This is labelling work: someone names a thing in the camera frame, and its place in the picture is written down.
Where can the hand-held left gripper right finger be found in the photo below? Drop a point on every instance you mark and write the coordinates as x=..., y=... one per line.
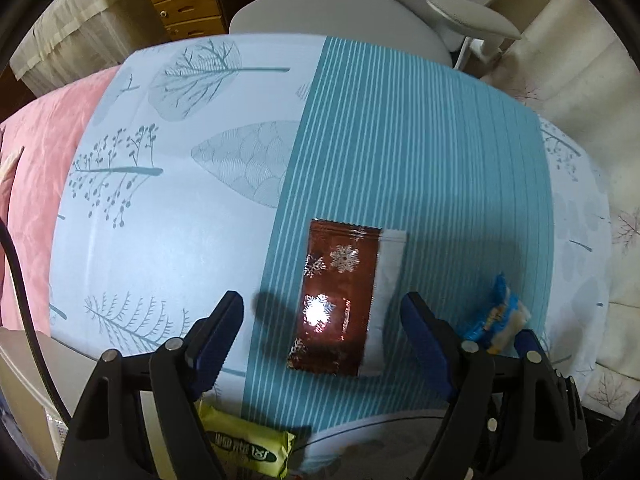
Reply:
x=425, y=340

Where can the wooden drawer cabinet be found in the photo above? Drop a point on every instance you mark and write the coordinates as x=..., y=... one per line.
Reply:
x=185, y=0

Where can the blue snack packet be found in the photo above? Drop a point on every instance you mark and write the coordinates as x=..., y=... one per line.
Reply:
x=500, y=312

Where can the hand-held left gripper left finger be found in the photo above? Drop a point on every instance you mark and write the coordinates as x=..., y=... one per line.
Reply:
x=220, y=340

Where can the pink blanket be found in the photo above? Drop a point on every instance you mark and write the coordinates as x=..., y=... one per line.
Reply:
x=40, y=160

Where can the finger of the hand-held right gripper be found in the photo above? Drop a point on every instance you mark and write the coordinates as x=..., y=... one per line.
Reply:
x=529, y=341

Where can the yellow green snack packet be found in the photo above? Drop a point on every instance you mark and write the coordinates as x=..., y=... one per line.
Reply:
x=245, y=442

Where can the brown snowflake foil packet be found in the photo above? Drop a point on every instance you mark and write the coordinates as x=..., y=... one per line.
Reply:
x=335, y=285

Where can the white packet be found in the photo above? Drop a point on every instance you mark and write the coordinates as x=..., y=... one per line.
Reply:
x=387, y=280

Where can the leaf print tablecloth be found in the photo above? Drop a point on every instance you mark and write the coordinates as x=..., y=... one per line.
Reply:
x=400, y=135

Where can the white lace bed cover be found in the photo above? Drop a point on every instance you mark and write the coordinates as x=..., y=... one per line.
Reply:
x=75, y=25

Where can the white chair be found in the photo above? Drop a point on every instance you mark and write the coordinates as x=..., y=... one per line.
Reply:
x=325, y=10

